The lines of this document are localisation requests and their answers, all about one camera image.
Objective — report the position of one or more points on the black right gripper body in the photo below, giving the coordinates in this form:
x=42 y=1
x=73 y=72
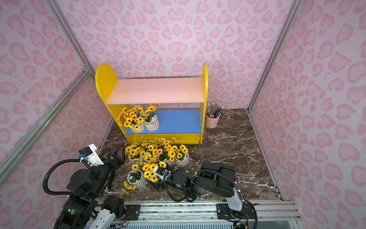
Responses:
x=169 y=176

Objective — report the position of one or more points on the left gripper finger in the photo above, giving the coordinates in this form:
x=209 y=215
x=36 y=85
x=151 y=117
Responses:
x=119 y=153
x=105 y=155

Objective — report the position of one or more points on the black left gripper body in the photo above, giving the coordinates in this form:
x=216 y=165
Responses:
x=110 y=165

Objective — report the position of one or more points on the sunflower pot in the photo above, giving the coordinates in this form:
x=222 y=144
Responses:
x=132 y=118
x=148 y=170
x=151 y=120
x=133 y=152
x=182 y=156
x=167 y=150
x=135 y=179
x=150 y=147

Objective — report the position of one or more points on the yellow two-tier shelf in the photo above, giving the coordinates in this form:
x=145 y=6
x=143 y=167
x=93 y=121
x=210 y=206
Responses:
x=186 y=125

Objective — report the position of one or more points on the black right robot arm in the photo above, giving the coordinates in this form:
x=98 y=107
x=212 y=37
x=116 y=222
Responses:
x=215 y=178

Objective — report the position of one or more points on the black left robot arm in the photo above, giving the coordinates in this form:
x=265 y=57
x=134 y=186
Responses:
x=86 y=185

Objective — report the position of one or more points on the pink cup with pencils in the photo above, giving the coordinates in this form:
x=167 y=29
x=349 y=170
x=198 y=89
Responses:
x=213 y=113

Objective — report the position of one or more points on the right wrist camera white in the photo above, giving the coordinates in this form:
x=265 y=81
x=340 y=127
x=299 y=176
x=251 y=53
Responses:
x=160 y=172

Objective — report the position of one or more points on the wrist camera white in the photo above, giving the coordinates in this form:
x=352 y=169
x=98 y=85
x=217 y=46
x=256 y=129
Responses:
x=160 y=172
x=89 y=153

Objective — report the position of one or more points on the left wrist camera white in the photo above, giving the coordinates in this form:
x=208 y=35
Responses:
x=89 y=153

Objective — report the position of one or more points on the left aluminium frame profile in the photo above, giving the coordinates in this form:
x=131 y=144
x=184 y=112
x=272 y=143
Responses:
x=19 y=152

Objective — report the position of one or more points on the aluminium frame profile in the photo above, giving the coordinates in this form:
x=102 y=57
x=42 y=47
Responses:
x=291 y=16
x=19 y=152

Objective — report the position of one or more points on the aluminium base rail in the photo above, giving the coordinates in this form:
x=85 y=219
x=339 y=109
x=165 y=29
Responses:
x=267 y=214

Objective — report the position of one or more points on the back left aluminium post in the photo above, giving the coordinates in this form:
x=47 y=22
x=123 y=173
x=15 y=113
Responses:
x=66 y=28

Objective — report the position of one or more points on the right aluminium frame profile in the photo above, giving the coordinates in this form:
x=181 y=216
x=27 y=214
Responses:
x=291 y=16

